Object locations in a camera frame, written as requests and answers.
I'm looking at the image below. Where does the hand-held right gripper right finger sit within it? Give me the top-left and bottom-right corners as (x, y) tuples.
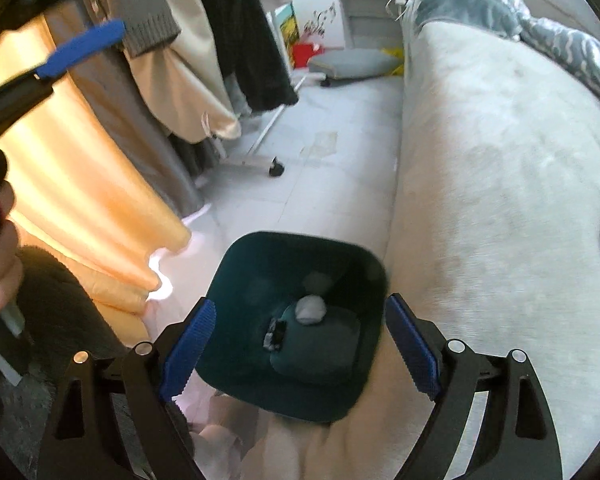
(384, 293), (564, 480)

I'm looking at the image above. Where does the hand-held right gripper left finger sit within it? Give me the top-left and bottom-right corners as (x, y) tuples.
(36, 298), (217, 480)

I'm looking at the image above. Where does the dark teal trash bin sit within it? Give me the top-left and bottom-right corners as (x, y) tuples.
(194, 231), (387, 424)

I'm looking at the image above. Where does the black wrapper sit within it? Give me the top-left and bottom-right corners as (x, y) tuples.
(263, 317), (287, 354)

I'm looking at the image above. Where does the white tissue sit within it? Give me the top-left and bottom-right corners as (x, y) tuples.
(294, 294), (327, 325)

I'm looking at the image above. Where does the person's left hand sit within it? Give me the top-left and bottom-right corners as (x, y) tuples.
(0, 179), (25, 322)

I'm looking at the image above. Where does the grey knitted sweater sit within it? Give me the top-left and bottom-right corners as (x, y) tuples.
(102, 0), (182, 59)

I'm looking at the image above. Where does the orange curtain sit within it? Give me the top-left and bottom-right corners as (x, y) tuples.
(0, 10), (192, 347)

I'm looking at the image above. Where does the cream hanging coat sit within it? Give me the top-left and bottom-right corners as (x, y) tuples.
(129, 0), (243, 144)

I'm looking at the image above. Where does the dark fuzzy cloth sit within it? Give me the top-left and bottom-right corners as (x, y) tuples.
(0, 244), (132, 461)

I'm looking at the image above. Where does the grey plastic strip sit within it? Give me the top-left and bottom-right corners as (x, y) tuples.
(0, 300), (27, 387)

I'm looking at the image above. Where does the black hanging coat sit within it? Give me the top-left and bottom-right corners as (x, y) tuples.
(198, 0), (301, 112)

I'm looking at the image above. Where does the white wheeled clothes rack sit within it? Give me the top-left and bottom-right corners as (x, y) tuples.
(224, 72), (327, 179)

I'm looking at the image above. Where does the colourful picture board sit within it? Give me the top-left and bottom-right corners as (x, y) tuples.
(274, 2), (301, 49)

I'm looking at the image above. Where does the light grey sofa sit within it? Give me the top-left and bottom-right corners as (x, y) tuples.
(240, 19), (600, 480)

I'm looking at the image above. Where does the red box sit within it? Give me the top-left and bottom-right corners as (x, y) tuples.
(290, 42), (324, 69)

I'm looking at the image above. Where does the grey floor cushion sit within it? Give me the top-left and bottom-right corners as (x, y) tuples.
(307, 48), (404, 84)

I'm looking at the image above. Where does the grey white patterned blanket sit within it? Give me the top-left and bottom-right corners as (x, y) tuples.
(439, 0), (600, 132)

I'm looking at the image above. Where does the teal grey blanket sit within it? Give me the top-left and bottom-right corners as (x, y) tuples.
(414, 0), (524, 42)

